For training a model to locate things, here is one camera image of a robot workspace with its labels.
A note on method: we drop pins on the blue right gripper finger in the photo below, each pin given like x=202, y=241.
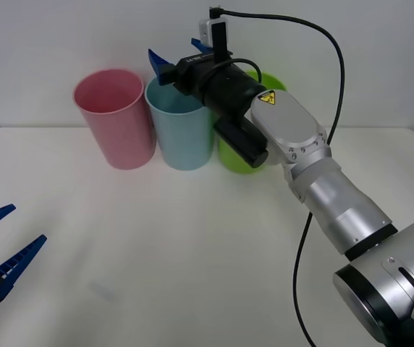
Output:
x=160, y=67
x=198, y=44

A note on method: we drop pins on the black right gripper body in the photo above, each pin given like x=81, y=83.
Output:
x=190, y=77

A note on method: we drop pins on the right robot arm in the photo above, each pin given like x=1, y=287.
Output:
x=290, y=119

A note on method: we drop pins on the pale blue plastic bin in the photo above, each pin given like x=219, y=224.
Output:
x=181, y=141

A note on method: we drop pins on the pink plastic bin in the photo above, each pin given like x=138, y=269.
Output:
x=120, y=141

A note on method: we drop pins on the green plastic bin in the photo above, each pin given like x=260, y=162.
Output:
x=230, y=159

